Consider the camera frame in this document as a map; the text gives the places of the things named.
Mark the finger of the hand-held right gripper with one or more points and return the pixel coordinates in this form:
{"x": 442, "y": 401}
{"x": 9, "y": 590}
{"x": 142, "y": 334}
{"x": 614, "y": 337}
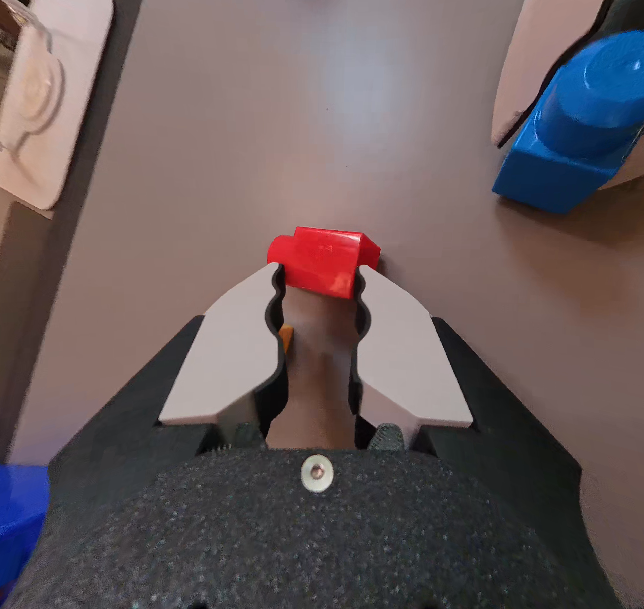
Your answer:
{"x": 543, "y": 15}
{"x": 634, "y": 166}

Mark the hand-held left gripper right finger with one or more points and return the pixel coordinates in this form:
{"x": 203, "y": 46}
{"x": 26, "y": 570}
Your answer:
{"x": 412, "y": 367}

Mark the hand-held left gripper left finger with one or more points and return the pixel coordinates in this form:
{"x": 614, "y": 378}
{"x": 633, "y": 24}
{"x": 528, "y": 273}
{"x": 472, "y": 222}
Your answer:
{"x": 221, "y": 362}

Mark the orange mega block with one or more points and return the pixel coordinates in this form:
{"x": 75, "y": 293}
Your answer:
{"x": 287, "y": 338}

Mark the blue mega block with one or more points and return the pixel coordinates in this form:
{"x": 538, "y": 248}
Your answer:
{"x": 553, "y": 166}

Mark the red mega block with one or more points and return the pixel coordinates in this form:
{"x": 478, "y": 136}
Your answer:
{"x": 322, "y": 261}

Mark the blue plastic bin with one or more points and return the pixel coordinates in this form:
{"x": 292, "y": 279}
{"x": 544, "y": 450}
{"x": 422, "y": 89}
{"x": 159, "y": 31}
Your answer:
{"x": 20, "y": 508}

